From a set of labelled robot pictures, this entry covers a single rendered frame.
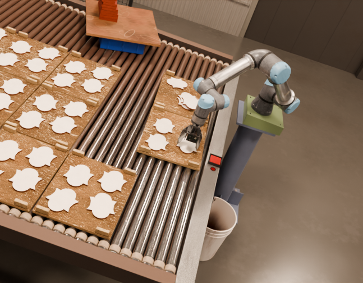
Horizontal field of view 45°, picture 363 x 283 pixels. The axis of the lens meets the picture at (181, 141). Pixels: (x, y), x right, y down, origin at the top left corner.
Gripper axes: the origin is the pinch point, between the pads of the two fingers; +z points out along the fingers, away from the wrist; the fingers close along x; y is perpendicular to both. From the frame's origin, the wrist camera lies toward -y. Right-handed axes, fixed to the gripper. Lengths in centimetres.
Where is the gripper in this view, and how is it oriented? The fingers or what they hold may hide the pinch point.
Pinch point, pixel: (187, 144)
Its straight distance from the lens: 245.4
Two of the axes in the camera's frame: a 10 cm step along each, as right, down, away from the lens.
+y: -1.6, 6.3, -7.6
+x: 9.4, 3.2, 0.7
